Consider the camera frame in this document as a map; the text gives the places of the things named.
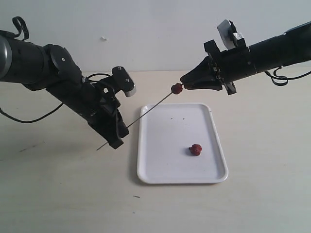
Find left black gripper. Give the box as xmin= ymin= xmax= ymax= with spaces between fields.
xmin=46 ymin=75 xmax=129 ymax=149

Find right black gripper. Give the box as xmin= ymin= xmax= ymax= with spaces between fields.
xmin=180 ymin=38 xmax=256 ymax=95

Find thin metal skewer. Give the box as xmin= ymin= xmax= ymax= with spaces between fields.
xmin=96 ymin=92 xmax=173 ymax=151

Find red date top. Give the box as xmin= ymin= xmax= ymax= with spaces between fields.
xmin=171 ymin=83 xmax=183 ymax=95

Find red date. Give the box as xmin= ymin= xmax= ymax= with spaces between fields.
xmin=189 ymin=144 xmax=202 ymax=156
xmin=171 ymin=83 xmax=183 ymax=95

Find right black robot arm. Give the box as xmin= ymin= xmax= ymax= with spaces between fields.
xmin=180 ymin=19 xmax=311 ymax=95

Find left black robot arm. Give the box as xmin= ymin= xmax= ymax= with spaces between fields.
xmin=0 ymin=33 xmax=135 ymax=149

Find white rectangular plastic tray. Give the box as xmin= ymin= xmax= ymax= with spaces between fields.
xmin=137 ymin=103 xmax=228 ymax=184

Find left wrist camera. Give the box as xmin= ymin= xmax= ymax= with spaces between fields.
xmin=112 ymin=66 xmax=136 ymax=98

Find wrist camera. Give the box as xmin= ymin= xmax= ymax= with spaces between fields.
xmin=217 ymin=19 xmax=246 ymax=50
xmin=112 ymin=66 xmax=136 ymax=98

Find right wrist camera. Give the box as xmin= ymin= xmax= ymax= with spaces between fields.
xmin=217 ymin=19 xmax=246 ymax=50

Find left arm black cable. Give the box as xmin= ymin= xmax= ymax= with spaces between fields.
xmin=0 ymin=16 xmax=115 ymax=123

